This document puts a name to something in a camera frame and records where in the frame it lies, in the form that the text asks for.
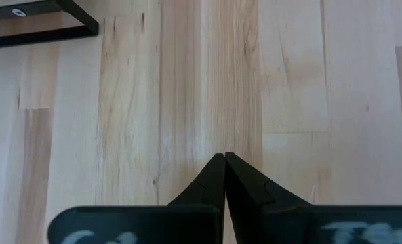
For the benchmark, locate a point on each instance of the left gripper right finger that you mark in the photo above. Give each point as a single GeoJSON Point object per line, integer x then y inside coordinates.
{"type": "Point", "coordinates": [288, 223]}

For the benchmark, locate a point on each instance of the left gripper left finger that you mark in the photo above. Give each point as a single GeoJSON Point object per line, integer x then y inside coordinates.
{"type": "Point", "coordinates": [173, 223]}

